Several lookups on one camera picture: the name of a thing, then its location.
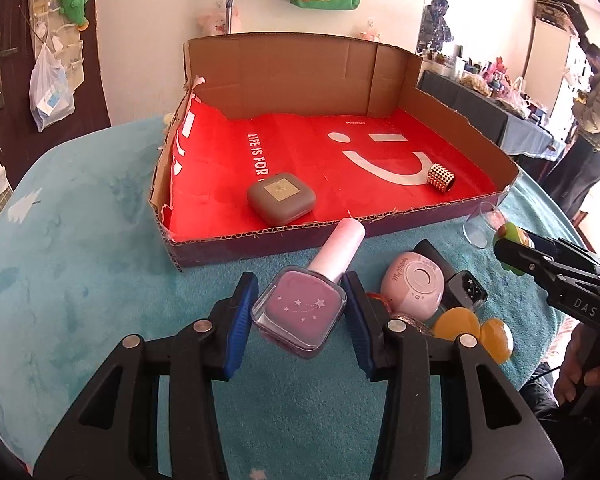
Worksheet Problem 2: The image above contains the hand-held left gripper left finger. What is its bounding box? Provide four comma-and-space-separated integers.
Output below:
32, 271, 260, 480

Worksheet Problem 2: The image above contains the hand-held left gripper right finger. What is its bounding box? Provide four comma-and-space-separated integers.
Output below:
341, 271, 566, 480

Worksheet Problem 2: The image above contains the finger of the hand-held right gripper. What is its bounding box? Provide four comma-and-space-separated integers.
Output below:
494, 239, 563, 292
522, 229, 600, 267

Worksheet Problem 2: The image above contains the green yellow toy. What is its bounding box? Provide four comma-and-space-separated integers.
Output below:
497, 222, 536, 277

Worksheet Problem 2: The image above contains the silver glitter ball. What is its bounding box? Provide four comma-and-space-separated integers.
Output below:
390, 312, 434, 337

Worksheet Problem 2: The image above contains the clear glass cup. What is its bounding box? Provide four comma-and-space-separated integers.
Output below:
462, 201, 508, 249

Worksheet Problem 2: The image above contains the pink nail polish bottle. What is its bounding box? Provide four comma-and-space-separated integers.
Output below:
250, 217, 367, 360

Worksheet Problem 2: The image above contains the black nail polish bottle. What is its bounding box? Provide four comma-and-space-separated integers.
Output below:
412, 239, 489, 317

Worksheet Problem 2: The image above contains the pink round compact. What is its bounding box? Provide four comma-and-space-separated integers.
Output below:
380, 251, 446, 322

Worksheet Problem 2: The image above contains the amber round disc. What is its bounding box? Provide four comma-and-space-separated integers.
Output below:
479, 319, 515, 365

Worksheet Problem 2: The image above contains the orange round ball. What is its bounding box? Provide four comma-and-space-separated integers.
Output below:
432, 306, 481, 339

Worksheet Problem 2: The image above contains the cardboard box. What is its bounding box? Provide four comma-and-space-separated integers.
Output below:
149, 32, 523, 273

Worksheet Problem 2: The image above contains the person's right hand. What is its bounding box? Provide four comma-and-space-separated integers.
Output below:
554, 327, 600, 411

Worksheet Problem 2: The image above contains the gold studded cylinder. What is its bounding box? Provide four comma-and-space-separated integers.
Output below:
426, 162, 456, 194

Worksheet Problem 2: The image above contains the red printed paper liner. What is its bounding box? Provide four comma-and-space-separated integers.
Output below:
162, 97, 498, 243

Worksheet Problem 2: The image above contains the dark cloth covered table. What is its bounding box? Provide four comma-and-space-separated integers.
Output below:
417, 70, 567, 162

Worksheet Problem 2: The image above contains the clutter of small table items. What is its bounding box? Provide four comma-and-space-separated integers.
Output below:
430, 44, 556, 122

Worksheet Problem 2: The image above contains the white cabinet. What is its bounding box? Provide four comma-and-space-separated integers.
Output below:
529, 0, 583, 107

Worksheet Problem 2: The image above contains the white plastic bag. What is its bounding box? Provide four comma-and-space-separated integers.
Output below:
28, 42, 76, 134

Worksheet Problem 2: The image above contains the pink plush toy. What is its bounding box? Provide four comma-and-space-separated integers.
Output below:
197, 7, 244, 37

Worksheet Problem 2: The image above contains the green frog plush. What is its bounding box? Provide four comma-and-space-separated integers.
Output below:
57, 0, 90, 32

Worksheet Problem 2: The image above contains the clear hanging pocket organizer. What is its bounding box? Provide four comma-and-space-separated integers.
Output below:
26, 0, 87, 92

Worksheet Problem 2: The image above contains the dark brown door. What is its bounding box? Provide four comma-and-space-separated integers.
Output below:
0, 0, 112, 192

